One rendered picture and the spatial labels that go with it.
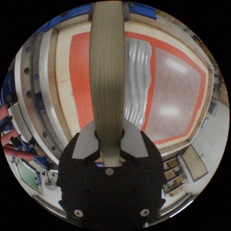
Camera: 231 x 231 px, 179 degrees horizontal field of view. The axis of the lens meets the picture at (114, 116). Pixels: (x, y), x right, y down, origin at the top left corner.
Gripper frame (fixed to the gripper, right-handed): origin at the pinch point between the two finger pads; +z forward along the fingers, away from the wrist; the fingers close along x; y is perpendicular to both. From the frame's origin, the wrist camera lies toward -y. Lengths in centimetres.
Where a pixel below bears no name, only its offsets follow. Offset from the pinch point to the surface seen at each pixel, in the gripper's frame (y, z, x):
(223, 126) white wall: 40, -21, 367
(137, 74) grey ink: -7.7, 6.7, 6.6
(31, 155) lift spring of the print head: 29, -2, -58
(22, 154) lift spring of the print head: 23, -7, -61
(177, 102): -1.2, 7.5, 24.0
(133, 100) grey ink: -1.2, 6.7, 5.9
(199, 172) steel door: 253, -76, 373
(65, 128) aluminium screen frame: 7.1, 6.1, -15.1
